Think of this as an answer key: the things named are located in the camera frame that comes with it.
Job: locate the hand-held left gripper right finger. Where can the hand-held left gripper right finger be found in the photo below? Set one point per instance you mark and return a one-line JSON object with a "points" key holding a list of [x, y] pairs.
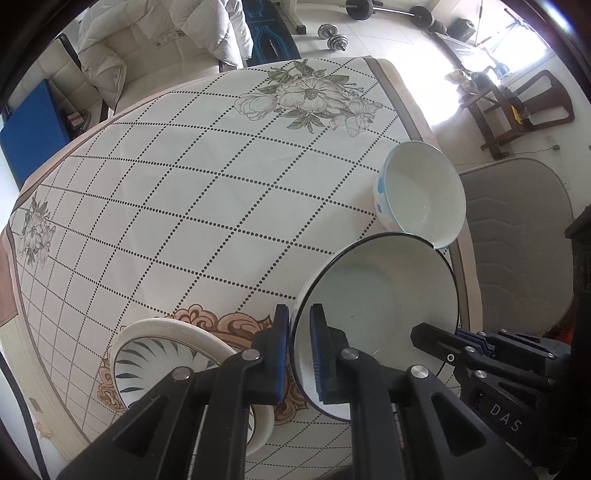
{"points": [[318, 355]]}

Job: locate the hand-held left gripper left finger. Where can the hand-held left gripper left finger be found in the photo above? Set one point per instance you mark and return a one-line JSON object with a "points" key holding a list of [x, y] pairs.
{"points": [[280, 350]]}

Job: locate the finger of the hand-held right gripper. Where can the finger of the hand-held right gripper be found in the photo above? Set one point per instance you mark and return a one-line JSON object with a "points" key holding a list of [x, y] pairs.
{"points": [[508, 342], [438, 344]]}

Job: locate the black-rimmed white bowl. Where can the black-rimmed white bowl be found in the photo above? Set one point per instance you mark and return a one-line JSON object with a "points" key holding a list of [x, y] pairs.
{"points": [[378, 295]]}

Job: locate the white plate with pink flowers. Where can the white plate with pink flowers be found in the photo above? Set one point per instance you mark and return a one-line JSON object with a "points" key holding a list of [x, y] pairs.
{"points": [[184, 330]]}

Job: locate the white bowl with blue dots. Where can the white bowl with blue dots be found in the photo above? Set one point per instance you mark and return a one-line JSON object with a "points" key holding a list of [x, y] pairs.
{"points": [[425, 198]]}

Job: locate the grey upholstered chair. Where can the grey upholstered chair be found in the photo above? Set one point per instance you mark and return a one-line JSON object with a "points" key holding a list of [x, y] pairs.
{"points": [[517, 230]]}

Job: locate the floral checked tablecloth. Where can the floral checked tablecloth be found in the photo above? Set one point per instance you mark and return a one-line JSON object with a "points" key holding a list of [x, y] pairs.
{"points": [[184, 207]]}

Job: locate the dark wooden chair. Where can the dark wooden chair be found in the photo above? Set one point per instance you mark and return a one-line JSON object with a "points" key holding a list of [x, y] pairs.
{"points": [[561, 99]]}

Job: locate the large crumpled tissue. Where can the large crumpled tissue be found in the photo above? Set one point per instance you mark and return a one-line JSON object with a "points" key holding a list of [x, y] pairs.
{"points": [[44, 431]]}

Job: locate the grey flat panel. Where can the grey flat panel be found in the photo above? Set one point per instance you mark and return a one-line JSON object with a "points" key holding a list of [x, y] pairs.
{"points": [[466, 50]]}

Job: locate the small red box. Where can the small red box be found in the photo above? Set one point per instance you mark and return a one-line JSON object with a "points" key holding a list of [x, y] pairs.
{"points": [[76, 120]]}

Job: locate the cream padded chair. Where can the cream padded chair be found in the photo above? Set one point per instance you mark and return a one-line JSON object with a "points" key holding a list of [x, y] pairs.
{"points": [[152, 64]]}

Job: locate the black container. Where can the black container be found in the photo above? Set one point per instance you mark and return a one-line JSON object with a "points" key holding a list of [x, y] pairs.
{"points": [[463, 28]]}

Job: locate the dark blue weight bench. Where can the dark blue weight bench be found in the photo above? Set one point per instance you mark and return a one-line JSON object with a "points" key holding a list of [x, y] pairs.
{"points": [[268, 32]]}

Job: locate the metal stand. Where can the metal stand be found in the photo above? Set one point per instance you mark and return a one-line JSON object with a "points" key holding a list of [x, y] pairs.
{"points": [[503, 23]]}

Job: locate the white down jacket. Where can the white down jacket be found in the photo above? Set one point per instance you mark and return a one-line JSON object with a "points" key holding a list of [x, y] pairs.
{"points": [[217, 27]]}

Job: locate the blue mat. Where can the blue mat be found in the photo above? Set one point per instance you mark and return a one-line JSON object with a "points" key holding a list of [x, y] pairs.
{"points": [[32, 129]]}

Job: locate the short barbell with black weights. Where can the short barbell with black weights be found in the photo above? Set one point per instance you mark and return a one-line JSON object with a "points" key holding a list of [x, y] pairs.
{"points": [[392, 9]]}

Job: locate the cream folding chair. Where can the cream folding chair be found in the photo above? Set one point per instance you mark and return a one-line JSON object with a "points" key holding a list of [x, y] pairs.
{"points": [[69, 78]]}

